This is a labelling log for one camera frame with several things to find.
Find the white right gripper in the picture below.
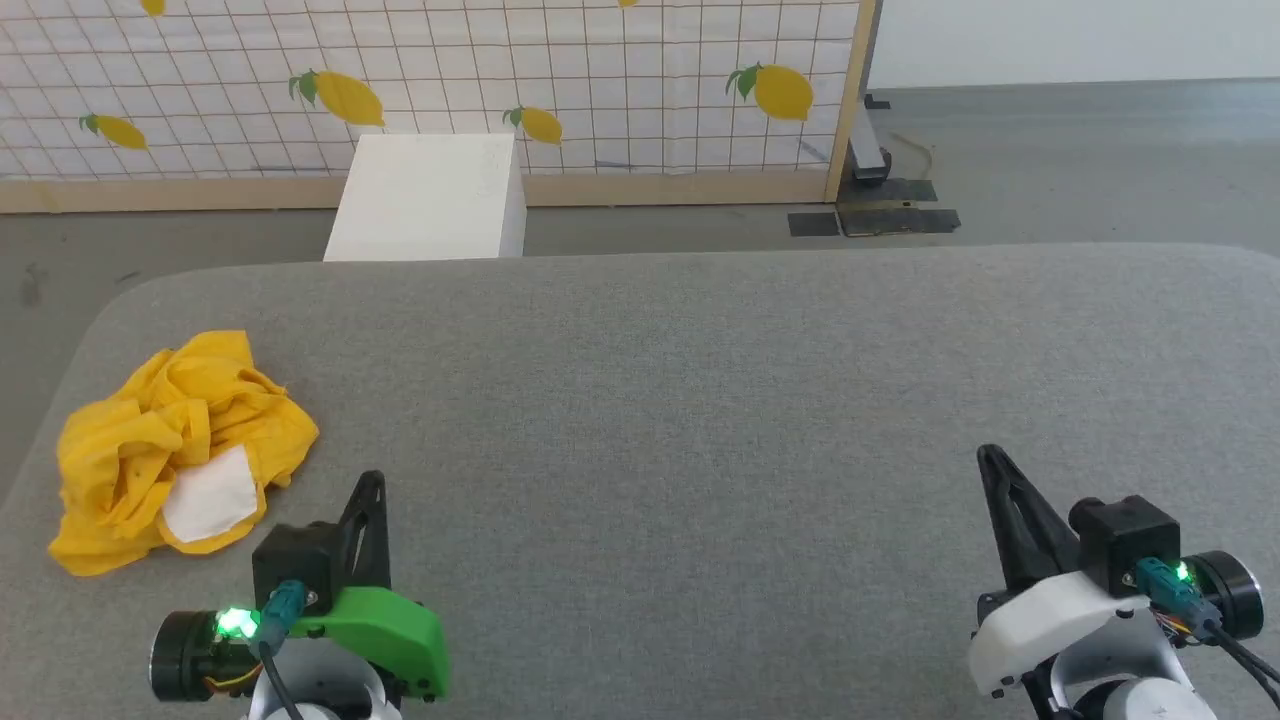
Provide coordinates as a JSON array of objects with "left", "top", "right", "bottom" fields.
[{"left": 968, "top": 443, "right": 1265, "bottom": 698}]

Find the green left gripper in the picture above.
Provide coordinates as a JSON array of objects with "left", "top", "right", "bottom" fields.
[{"left": 150, "top": 470, "right": 451, "bottom": 701}]

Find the yellow cat-face T-shirt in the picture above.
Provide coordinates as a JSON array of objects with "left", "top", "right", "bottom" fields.
[{"left": 48, "top": 330, "right": 321, "bottom": 579}]

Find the grey fabric sofa seat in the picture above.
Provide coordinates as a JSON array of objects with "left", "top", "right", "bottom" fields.
[{"left": 0, "top": 243, "right": 1280, "bottom": 720}]

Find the white rectangular box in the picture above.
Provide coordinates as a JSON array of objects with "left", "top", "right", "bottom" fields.
[{"left": 323, "top": 133, "right": 527, "bottom": 263}]

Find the dark grey floor mat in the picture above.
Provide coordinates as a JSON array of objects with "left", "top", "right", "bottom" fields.
[{"left": 850, "top": 178, "right": 939, "bottom": 204}]

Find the grey metal stand base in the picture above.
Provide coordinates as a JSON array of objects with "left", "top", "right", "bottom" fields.
[{"left": 850, "top": 90, "right": 893, "bottom": 183}]

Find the lemon print partition screen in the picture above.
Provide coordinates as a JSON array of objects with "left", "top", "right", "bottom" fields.
[{"left": 0, "top": 0, "right": 879, "bottom": 214}]

